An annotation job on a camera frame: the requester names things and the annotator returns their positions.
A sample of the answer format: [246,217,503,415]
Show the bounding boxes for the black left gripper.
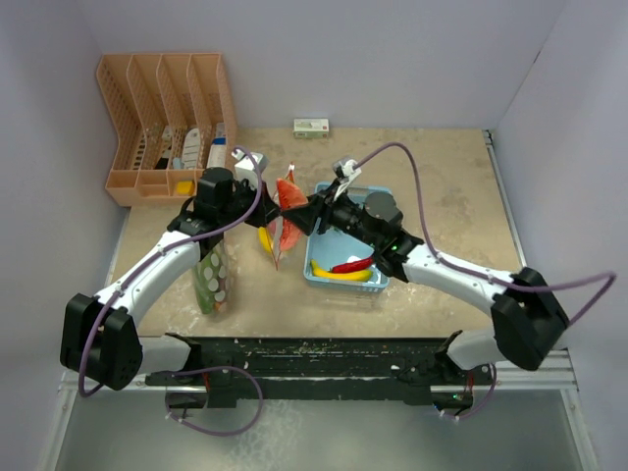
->
[218,178,283,228]

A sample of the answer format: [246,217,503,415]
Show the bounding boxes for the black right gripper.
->
[284,178,382,248]

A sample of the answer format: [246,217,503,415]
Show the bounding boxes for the watermelon slice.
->
[274,177,310,254]

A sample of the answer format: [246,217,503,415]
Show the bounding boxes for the clear bag with orange zipper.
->
[267,161,308,274]

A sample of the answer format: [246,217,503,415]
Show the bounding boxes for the green leafy vegetable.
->
[192,247,223,315]

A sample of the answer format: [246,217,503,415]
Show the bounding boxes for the clear polka dot zip bag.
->
[192,239,231,315]

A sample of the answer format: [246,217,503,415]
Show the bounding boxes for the orange purple papaya slice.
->
[214,276,230,313]

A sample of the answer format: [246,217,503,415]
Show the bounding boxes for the yellow banana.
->
[258,227,274,255]
[310,260,373,283]

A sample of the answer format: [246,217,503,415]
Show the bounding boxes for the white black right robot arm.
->
[282,192,569,384]

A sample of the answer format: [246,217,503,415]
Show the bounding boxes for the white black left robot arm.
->
[60,156,280,397]

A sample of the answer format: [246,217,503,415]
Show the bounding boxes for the light blue plastic basket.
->
[302,181,393,295]

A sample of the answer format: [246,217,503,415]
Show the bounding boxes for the white blue box in organizer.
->
[206,123,227,169]

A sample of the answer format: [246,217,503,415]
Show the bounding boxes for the red chili pepper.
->
[331,256,374,274]

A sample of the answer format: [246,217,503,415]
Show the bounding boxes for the yellow block in organizer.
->
[175,181,195,196]

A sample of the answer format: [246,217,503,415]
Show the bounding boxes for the green and white small box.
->
[292,118,330,139]

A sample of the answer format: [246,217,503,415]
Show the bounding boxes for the white bottle in organizer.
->
[181,128,201,170]

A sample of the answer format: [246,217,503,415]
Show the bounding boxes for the peach plastic file organizer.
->
[96,52,238,207]

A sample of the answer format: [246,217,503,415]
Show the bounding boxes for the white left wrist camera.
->
[232,149,269,190]

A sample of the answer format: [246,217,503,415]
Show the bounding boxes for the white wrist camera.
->
[333,156,361,200]
[232,149,269,190]

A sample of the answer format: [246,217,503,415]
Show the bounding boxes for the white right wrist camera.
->
[333,156,361,200]

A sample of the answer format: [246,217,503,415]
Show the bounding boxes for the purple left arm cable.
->
[77,146,264,398]

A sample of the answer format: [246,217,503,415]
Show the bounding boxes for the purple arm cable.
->
[77,146,264,398]
[352,141,618,325]

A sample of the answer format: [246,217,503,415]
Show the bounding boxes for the black aluminium base frame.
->
[56,338,600,470]

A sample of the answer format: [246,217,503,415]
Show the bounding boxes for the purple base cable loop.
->
[164,365,269,439]

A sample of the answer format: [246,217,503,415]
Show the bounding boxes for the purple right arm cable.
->
[352,141,618,325]

